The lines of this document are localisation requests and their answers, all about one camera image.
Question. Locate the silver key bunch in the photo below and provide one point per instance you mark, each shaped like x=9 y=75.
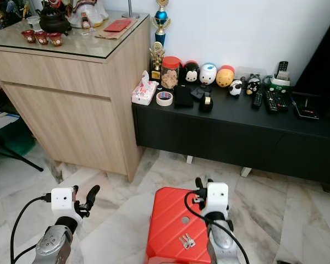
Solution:
x=186 y=241

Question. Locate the red plastic stool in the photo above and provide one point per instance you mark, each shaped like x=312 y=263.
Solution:
x=168 y=220

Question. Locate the black low TV console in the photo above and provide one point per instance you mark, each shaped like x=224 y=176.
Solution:
x=231 y=137

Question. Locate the black tripod stand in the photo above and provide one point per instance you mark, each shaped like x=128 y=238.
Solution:
x=22 y=158

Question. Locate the green floor item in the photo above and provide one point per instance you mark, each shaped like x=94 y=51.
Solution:
x=19 y=142

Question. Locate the black tape dispenser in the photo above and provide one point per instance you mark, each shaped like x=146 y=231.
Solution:
x=206 y=103

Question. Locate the black wallet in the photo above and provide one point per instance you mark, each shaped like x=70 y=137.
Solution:
x=183 y=98

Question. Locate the light wooden cabinet glass top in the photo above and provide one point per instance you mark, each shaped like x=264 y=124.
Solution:
x=71 y=104

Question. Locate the small black box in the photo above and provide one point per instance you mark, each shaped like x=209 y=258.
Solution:
x=198 y=93

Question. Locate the white tape roll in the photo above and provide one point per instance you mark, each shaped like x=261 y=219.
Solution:
x=159 y=99

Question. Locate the slim black remote control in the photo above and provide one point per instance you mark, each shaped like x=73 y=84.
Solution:
x=258 y=99

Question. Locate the small white animal figure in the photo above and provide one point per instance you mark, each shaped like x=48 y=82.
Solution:
x=235 y=88

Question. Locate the pink tissue box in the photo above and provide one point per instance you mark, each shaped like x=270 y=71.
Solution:
x=143 y=93

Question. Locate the wide black remote control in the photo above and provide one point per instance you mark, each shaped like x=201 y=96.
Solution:
x=276 y=102

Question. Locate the yellow bear plush toy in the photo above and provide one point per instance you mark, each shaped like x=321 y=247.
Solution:
x=225 y=77

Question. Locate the small black animal figure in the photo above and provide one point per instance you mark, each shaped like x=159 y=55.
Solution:
x=252 y=85

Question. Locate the white round plush toy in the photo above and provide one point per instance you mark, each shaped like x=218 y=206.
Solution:
x=207 y=74

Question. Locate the black mouse plush toy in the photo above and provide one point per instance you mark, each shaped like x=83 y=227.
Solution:
x=190 y=72

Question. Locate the clear jar red lid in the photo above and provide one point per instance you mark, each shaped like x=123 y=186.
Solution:
x=170 y=76

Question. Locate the flat black tray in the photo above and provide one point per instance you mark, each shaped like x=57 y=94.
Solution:
x=307 y=107

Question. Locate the small gold trophy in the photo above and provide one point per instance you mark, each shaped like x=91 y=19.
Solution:
x=157 y=59

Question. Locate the small red tea cup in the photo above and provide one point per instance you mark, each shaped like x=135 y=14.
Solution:
x=28 y=36
x=42 y=38
x=56 y=39

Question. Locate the black television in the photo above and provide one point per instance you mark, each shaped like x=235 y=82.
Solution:
x=322 y=69

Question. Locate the blue and gold trophy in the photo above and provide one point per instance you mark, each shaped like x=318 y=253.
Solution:
x=161 y=19

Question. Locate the red envelope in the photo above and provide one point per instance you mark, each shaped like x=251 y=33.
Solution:
x=117 y=25

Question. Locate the black iron teapot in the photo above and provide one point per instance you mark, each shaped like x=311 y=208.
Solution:
x=55 y=22

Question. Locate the clear glass cup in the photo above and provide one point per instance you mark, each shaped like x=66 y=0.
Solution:
x=33 y=21

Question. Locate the white porcelain figurine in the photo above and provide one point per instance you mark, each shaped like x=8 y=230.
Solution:
x=91 y=14

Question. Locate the silver lamp pole base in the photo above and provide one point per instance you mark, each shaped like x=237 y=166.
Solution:
x=130 y=13

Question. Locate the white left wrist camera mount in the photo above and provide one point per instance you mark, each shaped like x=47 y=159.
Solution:
x=62 y=201

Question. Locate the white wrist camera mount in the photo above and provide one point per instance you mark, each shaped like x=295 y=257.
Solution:
x=62 y=201
x=218 y=197

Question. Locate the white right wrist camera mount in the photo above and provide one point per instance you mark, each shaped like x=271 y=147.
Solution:
x=218 y=197

